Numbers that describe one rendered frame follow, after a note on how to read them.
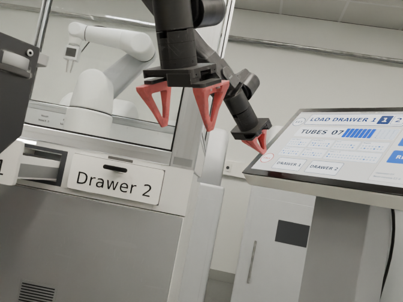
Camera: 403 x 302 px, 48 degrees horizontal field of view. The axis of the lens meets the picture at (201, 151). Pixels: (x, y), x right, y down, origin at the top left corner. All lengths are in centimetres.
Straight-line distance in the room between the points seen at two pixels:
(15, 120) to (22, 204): 91
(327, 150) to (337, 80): 360
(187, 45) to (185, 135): 76
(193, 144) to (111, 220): 35
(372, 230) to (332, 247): 11
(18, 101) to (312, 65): 429
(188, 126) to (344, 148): 50
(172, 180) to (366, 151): 60
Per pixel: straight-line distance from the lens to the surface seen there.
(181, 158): 141
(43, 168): 137
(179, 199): 141
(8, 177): 117
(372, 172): 107
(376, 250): 120
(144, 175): 140
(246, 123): 118
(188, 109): 143
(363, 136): 120
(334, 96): 474
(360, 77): 483
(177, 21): 67
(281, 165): 122
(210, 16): 73
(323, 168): 114
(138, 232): 143
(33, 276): 154
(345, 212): 118
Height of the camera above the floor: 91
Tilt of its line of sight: 4 degrees up
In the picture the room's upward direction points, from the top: 11 degrees clockwise
